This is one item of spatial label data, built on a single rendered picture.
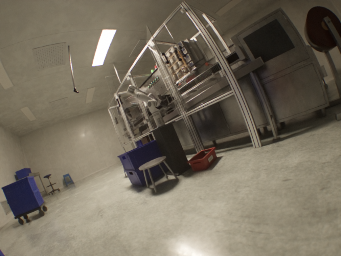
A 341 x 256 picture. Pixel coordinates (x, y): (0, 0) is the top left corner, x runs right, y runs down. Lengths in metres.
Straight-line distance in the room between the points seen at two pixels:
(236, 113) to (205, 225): 1.33
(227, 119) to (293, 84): 0.91
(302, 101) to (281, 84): 0.27
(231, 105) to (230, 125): 0.25
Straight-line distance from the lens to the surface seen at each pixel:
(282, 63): 1.57
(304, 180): 0.82
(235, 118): 1.75
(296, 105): 1.58
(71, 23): 2.75
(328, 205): 0.68
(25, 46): 3.00
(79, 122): 6.80
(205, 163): 1.34
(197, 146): 1.77
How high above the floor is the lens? 0.49
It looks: level
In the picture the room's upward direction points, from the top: 23 degrees counter-clockwise
